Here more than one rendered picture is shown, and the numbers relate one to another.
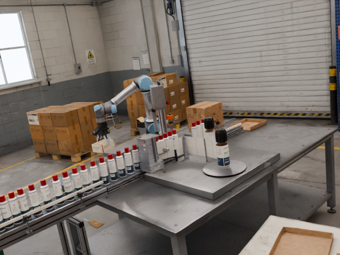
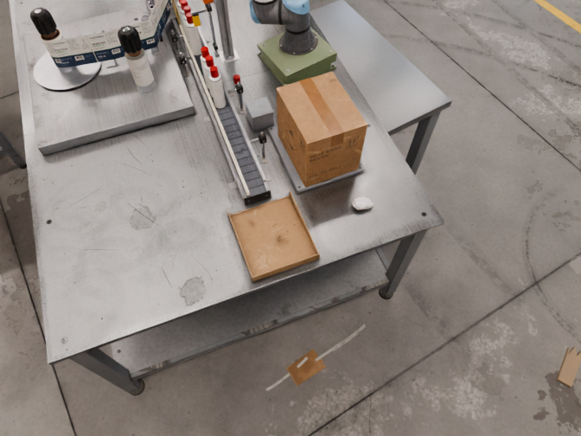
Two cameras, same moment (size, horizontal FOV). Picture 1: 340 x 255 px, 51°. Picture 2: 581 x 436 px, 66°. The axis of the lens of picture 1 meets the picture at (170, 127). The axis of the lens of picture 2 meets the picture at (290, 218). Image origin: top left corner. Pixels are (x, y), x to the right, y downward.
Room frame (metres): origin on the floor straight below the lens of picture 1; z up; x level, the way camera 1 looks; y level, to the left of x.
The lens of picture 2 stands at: (3.97, -1.56, 2.35)
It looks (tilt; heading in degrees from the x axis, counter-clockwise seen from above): 59 degrees down; 111
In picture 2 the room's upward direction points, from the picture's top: straight up
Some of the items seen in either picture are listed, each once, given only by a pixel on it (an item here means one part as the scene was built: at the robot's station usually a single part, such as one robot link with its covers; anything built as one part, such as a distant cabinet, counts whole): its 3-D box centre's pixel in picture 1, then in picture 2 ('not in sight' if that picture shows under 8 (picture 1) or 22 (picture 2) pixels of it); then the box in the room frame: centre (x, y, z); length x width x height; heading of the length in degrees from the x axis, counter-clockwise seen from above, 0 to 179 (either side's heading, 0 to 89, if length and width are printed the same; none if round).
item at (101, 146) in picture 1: (103, 145); not in sight; (3.09, 0.62, 0.99); 0.16 x 0.12 x 0.07; 142
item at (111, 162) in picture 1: (112, 167); not in sight; (2.48, 0.46, 0.98); 0.05 x 0.05 x 0.20
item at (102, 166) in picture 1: (103, 170); not in sight; (2.43, 0.51, 0.98); 0.05 x 0.05 x 0.20
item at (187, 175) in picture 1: (212, 166); (105, 71); (2.54, -0.28, 0.86); 0.80 x 0.67 x 0.05; 132
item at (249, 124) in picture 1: (248, 124); (272, 234); (3.62, -0.82, 0.85); 0.30 x 0.26 x 0.04; 132
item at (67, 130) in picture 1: (67, 130); not in sight; (6.51, 1.89, 0.45); 1.20 x 0.84 x 0.89; 53
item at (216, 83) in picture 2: (204, 129); (217, 87); (3.17, -0.31, 0.98); 0.05 x 0.05 x 0.20
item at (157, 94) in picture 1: (158, 96); not in sight; (2.95, 0.06, 1.38); 0.17 x 0.10 x 0.19; 7
